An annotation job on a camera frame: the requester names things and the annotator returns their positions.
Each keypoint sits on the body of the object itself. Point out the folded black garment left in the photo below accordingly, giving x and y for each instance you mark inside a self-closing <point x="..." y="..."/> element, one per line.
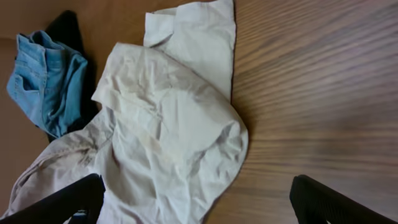
<point x="75" y="108"/>

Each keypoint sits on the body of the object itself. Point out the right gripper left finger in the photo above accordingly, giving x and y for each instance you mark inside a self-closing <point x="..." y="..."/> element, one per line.
<point x="80" y="202"/>

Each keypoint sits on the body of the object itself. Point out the folded blue denim jeans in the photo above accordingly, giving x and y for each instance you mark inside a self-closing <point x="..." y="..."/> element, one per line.
<point x="36" y="81"/>

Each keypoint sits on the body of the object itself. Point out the beige khaki shorts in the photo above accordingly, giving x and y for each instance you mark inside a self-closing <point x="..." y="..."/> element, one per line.
<point x="167" y="142"/>

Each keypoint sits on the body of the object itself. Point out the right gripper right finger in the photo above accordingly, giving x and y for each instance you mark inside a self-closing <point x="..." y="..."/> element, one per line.
<point x="315" y="203"/>

